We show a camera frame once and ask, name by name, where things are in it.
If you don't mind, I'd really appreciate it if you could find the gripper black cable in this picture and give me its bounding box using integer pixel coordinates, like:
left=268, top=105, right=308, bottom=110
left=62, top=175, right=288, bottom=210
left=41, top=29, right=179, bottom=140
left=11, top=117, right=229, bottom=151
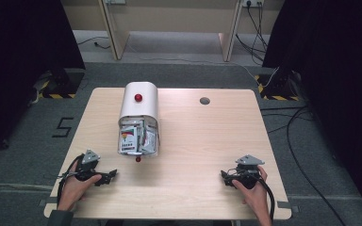
left=56, top=153, right=85, bottom=209
left=253, top=174, right=276, bottom=222

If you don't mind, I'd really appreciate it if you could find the black stand base striped tape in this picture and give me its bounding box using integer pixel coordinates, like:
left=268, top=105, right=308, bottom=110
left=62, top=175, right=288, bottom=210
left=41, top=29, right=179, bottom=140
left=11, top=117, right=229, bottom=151
left=37, top=69, right=86, bottom=100
left=254, top=73, right=302, bottom=102

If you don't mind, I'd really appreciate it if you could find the black floor cable with plug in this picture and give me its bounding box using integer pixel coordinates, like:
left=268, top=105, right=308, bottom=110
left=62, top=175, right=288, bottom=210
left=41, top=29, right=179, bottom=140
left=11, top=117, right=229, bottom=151
left=76, top=35, right=111, bottom=51

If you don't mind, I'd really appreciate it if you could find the light wooden desk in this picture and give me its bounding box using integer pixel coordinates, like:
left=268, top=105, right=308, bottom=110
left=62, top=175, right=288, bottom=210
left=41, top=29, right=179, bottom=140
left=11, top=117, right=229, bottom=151
left=60, top=0, right=287, bottom=62

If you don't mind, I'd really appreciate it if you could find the black curtain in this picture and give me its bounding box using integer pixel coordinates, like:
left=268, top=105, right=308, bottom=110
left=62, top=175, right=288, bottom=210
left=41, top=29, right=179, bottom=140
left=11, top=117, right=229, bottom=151
left=261, top=0, right=362, bottom=218
left=0, top=0, right=87, bottom=161

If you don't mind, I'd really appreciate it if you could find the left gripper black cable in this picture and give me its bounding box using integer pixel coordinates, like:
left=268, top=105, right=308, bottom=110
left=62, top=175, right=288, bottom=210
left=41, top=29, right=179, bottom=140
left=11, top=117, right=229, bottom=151
left=56, top=153, right=85, bottom=209

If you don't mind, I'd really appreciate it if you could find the silver box with snack packets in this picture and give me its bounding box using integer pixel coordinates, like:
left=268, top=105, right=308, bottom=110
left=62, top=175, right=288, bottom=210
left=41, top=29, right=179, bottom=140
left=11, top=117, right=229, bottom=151
left=117, top=81, right=160, bottom=164

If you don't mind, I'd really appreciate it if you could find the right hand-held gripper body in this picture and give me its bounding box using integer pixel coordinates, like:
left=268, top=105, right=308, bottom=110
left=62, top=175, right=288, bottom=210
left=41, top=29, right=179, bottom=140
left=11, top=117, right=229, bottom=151
left=226, top=153, right=266, bottom=190

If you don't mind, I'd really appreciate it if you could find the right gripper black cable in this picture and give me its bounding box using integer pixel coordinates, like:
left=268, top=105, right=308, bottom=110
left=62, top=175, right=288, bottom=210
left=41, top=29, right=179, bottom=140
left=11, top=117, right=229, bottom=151
left=253, top=174, right=276, bottom=222

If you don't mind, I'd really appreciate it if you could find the white wall power outlet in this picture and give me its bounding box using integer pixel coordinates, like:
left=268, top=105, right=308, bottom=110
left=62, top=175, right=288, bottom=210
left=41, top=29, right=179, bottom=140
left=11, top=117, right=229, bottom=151
left=241, top=0, right=265, bottom=8

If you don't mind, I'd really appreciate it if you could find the silver foil packet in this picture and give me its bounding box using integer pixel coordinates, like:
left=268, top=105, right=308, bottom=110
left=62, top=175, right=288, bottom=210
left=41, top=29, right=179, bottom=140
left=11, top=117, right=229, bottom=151
left=139, top=124, right=157, bottom=154

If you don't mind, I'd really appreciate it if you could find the long black floor cable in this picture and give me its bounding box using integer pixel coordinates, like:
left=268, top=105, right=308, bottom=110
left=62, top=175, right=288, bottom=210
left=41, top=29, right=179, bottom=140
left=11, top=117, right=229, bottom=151
left=259, top=105, right=348, bottom=226

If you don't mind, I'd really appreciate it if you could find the white packet with colourful print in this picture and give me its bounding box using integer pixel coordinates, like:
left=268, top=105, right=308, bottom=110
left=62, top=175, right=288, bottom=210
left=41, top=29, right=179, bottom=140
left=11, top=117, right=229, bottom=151
left=120, top=124, right=140, bottom=153

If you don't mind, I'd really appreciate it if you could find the bundle of black plugged cables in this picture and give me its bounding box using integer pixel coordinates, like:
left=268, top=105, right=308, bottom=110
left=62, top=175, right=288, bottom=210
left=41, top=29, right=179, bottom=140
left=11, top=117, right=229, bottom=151
left=235, top=1, right=270, bottom=63

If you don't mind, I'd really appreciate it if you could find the person's left hand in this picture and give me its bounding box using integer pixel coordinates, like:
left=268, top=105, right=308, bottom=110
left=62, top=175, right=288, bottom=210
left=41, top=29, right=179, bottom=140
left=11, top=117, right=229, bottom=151
left=57, top=161, right=103, bottom=212

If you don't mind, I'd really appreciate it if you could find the person's right hand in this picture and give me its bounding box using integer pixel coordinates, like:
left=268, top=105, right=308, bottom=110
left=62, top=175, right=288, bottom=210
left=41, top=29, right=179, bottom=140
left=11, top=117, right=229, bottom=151
left=231, top=166, right=270, bottom=218

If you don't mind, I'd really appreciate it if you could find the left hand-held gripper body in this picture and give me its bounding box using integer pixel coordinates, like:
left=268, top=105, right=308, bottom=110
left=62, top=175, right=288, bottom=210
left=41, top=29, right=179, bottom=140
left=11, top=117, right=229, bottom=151
left=74, top=149, right=106, bottom=183

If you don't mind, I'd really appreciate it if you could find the thin white floor cable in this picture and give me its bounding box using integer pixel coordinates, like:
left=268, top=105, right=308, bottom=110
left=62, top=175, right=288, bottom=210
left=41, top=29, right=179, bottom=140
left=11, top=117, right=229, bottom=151
left=127, top=42, right=280, bottom=88

